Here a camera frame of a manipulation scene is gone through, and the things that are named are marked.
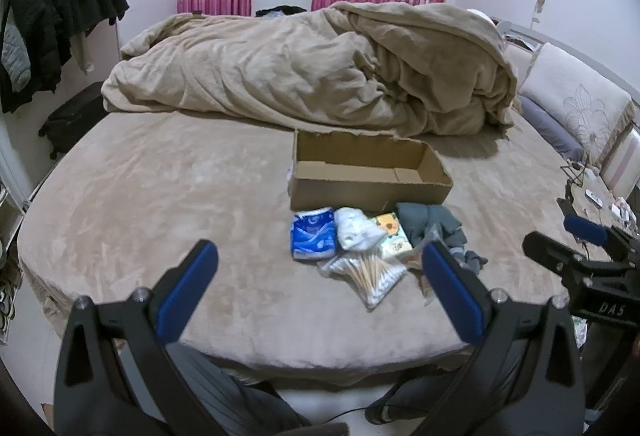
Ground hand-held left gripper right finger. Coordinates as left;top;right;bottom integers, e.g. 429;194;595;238
420;240;586;436

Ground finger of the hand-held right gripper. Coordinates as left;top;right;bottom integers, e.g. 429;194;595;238
564;215;640;262
522;232;621;282

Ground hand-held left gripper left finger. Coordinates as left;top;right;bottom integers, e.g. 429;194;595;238
52;239;219;436

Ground grey sock pair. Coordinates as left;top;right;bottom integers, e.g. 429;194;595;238
396;202;488;274

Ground yellow green tissue packet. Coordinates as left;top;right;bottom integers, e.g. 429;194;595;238
372;212;413;257

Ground cotton swab bag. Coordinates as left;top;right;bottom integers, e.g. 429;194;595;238
316;252;407;312

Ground white sock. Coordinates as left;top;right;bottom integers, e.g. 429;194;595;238
334;207;387;251

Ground blue tissue packet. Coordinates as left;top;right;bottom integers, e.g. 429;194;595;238
291;207;337;261

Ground cardboard box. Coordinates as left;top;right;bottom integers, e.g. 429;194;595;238
290;129;453;213

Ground brown bedside table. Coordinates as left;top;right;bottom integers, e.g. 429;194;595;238
572;183;640;239

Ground padded headboard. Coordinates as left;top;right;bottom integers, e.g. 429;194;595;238
495;18;640;197

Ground round bed with beige sheet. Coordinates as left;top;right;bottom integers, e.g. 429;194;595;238
17;108;591;374

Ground grey pillow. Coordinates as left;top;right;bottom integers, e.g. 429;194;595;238
517;96;583;162

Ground person's grey trousers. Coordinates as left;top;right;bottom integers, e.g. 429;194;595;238
172;346;313;436

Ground white embroidered pillow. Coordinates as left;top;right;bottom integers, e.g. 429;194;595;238
520;43;636;167

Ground black white sneakers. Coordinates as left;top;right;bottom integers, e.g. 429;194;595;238
0;266;23;342

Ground white metal shelf rack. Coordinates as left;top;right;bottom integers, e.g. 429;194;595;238
0;176;36;267

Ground black suitcase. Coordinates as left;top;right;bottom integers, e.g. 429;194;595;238
39;82;108;159

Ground beige duvet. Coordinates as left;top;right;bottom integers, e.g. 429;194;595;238
101;1;518;139

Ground beige hanging garment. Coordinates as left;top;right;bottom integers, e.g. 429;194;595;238
70;31;96;76

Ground grey quilted garment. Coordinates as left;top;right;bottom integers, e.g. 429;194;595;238
2;11;32;92

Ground dark cloth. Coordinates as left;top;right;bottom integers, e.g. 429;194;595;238
256;5;308;18

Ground black wire phone stand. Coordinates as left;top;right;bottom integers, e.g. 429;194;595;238
560;160;593;188

